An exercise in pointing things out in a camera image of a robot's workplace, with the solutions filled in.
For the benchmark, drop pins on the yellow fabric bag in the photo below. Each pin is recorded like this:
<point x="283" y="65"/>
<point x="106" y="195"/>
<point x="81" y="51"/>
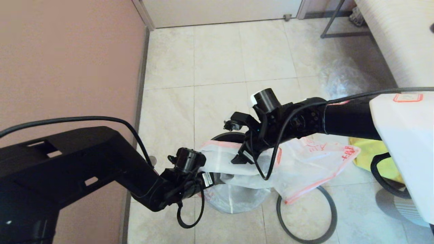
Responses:
<point x="369" y="152"/>

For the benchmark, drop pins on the clear crumpled plastic bag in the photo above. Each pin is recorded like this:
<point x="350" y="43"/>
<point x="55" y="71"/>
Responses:
<point x="342" y="78"/>

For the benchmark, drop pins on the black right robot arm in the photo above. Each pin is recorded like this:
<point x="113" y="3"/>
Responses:
<point x="346" y="118"/>

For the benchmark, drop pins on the white wood-grain table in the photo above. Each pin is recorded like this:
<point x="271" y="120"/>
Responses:
<point x="403" y="40"/>

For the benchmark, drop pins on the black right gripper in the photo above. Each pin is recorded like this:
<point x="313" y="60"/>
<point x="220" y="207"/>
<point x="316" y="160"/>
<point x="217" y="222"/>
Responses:
<point x="261" y="142"/>

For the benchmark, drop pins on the white door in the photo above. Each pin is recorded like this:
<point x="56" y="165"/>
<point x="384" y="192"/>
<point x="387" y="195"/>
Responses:
<point x="220" y="12"/>

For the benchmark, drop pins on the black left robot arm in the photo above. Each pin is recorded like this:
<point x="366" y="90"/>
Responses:
<point x="67" y="169"/>

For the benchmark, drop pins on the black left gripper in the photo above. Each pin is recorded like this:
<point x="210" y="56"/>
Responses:
<point x="206" y="179"/>

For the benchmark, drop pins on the white red plastic bag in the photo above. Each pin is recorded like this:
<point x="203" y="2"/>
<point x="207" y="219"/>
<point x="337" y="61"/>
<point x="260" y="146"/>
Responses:
<point x="312" y="162"/>

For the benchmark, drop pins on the round metal floor drain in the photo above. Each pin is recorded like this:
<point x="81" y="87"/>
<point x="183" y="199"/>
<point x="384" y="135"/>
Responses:
<point x="153" y="160"/>

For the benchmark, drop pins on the white ribbed round appliance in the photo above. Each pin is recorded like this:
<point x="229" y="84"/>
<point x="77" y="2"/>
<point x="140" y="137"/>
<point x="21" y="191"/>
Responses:
<point x="396" y="206"/>

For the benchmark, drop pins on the small metal door stopper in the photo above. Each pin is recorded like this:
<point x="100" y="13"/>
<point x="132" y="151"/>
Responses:
<point x="287" y="16"/>

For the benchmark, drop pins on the grey patterned shoe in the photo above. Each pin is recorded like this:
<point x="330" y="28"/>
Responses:
<point x="357" y="17"/>

